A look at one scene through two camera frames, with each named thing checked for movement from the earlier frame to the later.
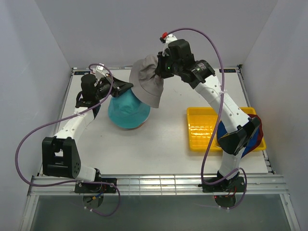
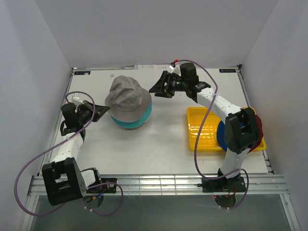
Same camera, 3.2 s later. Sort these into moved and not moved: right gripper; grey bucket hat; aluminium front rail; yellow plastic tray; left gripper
Moved: left gripper; grey bucket hat; right gripper
Not moved: aluminium front rail; yellow plastic tray
